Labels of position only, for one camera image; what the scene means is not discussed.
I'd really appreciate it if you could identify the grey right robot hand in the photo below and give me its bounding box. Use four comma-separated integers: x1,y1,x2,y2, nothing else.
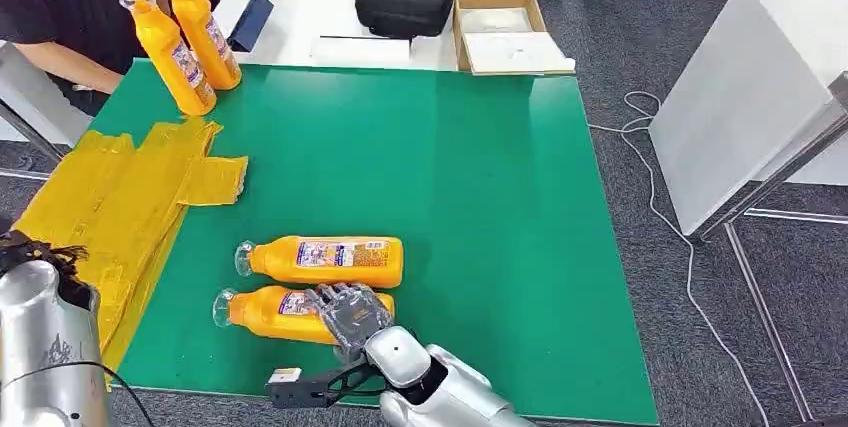
305,282,397,363

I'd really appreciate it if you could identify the orange drink bottle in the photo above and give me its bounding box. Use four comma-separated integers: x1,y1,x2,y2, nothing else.
158,0,243,92
119,0,219,118
233,235,405,290
211,284,397,347

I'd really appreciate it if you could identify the green table mat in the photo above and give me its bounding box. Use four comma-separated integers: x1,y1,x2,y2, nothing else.
89,58,660,427

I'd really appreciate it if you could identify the yellow sheet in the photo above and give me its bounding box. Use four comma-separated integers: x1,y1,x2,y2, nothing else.
11,115,250,376

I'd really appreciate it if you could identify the large white foam sheet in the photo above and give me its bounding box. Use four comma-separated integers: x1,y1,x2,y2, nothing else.
462,31,577,76

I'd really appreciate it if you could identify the dark blue tablet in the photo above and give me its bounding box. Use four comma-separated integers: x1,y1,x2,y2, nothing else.
227,0,276,54

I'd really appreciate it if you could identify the black carry case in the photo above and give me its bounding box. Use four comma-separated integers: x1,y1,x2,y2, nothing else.
354,0,458,40

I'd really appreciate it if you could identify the small white foam sheet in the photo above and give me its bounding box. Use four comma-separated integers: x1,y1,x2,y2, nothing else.
458,7,535,35

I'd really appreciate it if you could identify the person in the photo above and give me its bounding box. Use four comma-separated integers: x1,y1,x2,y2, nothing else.
0,0,250,118

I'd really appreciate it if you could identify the metal table leg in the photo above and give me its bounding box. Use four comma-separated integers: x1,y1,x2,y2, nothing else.
695,105,848,427

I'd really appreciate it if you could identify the white side table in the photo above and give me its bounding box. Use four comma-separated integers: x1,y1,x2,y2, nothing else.
648,0,848,238

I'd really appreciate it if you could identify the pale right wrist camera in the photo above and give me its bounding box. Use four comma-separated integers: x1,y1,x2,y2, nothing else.
265,358,374,411

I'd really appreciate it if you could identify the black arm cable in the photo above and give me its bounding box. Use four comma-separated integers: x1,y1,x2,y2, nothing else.
0,360,158,427

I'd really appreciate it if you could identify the white floor cable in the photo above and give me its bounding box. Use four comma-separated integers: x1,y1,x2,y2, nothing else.
587,89,772,427

